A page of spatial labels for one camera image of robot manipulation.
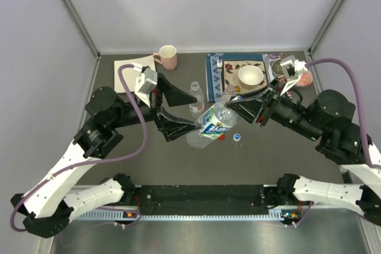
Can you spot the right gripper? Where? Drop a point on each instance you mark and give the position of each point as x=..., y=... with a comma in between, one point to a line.
x=248, y=107

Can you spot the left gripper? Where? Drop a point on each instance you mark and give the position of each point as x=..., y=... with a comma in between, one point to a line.
x=175, y=96

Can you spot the white-cap red-label bottle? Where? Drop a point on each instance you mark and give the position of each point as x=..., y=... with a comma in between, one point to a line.
x=196, y=108

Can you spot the red-cap red-label bottle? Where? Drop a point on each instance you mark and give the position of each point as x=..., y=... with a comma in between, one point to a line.
x=228, y=93

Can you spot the blue white bottle cap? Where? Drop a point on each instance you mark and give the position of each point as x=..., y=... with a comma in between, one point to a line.
x=237, y=137

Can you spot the small blue-cap water bottle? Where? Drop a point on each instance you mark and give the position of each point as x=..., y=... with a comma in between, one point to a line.
x=215, y=122

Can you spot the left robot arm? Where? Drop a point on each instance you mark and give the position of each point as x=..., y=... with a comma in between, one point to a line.
x=52, y=204

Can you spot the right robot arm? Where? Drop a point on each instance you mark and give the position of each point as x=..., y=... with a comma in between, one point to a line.
x=328, y=120

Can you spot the white bowl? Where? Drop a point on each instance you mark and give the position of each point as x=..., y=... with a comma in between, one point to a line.
x=250, y=75

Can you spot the blue patterned placemat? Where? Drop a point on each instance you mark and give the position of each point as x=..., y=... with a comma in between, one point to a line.
x=214, y=77

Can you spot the floral square plate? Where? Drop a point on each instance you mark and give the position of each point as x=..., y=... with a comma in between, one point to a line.
x=230, y=75

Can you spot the red patterned bowl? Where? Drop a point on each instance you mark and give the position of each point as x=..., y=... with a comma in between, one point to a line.
x=305, y=80

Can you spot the pink mug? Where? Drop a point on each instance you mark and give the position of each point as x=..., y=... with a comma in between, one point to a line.
x=167, y=57

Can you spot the white square plate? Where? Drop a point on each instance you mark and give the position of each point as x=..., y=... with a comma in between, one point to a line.
x=130, y=74

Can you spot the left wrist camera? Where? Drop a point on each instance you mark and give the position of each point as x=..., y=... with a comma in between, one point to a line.
x=146, y=82

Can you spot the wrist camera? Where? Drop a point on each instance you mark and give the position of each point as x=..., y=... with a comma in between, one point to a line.
x=293, y=70
x=146, y=82

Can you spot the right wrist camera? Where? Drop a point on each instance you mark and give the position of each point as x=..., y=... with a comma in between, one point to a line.
x=293, y=70

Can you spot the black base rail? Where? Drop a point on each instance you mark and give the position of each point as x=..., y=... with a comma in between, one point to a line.
x=199, y=200

